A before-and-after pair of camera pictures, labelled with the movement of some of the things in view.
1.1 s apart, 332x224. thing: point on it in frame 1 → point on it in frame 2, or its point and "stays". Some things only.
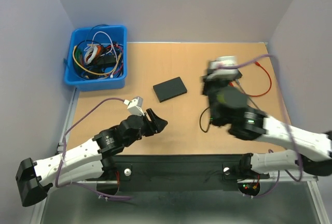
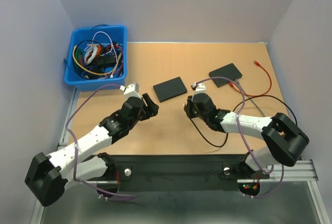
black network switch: (169, 89) stays
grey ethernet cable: (250, 99) stays
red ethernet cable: (230, 84) stays
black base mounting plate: (178, 172) stays
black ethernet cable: (200, 122) → (238, 103)
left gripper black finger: (158, 124) → (152, 107)
